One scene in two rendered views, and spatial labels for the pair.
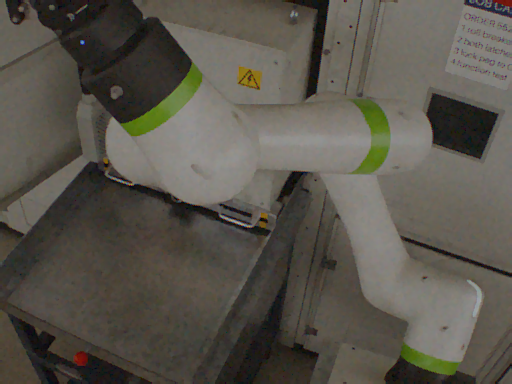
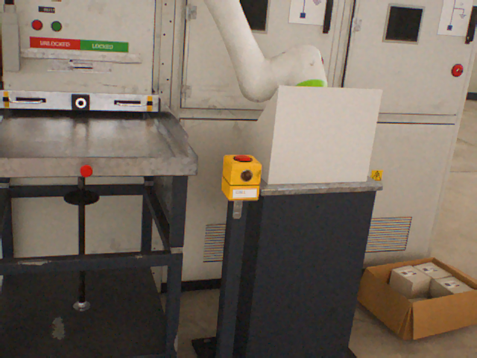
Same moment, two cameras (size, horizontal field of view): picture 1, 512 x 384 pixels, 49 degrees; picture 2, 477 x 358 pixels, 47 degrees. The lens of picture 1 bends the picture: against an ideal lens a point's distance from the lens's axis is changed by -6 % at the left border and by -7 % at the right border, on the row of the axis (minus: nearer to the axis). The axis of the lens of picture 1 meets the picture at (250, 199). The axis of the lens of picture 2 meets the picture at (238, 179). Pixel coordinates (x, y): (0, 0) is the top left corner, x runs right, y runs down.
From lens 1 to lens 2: 1.36 m
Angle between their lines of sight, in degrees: 42
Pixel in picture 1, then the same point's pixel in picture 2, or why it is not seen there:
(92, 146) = (16, 53)
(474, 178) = (264, 47)
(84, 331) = (78, 154)
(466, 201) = not seen: hidden behind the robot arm
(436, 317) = (305, 60)
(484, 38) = not seen: outside the picture
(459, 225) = not seen: hidden behind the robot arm
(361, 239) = (242, 39)
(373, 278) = (254, 68)
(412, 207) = (231, 86)
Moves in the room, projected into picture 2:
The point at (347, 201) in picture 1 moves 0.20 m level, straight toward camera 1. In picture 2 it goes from (231, 10) to (258, 16)
